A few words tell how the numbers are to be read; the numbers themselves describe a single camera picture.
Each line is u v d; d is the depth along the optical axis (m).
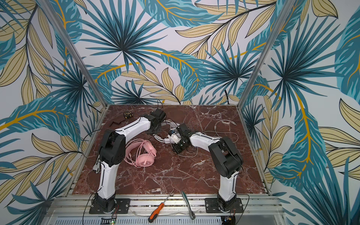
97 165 0.86
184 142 0.71
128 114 1.10
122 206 0.73
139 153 0.84
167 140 0.92
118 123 1.07
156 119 0.73
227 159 0.50
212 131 1.04
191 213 0.71
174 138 0.86
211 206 0.73
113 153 0.54
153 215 0.69
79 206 0.75
